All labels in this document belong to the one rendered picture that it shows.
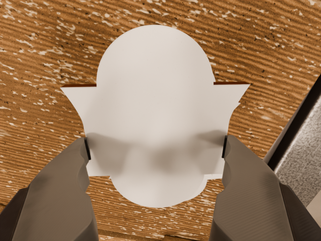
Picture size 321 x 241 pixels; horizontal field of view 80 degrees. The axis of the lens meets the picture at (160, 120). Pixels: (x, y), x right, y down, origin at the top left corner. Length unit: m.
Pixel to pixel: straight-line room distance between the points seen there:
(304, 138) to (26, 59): 0.32
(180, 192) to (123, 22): 0.15
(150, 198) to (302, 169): 0.23
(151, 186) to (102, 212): 0.16
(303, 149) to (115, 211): 0.26
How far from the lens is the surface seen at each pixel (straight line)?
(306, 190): 0.37
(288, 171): 0.33
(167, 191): 0.16
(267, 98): 0.22
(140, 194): 0.17
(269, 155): 0.29
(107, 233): 0.36
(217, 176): 0.25
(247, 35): 0.20
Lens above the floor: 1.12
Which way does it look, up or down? 63 degrees down
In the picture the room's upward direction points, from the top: 180 degrees counter-clockwise
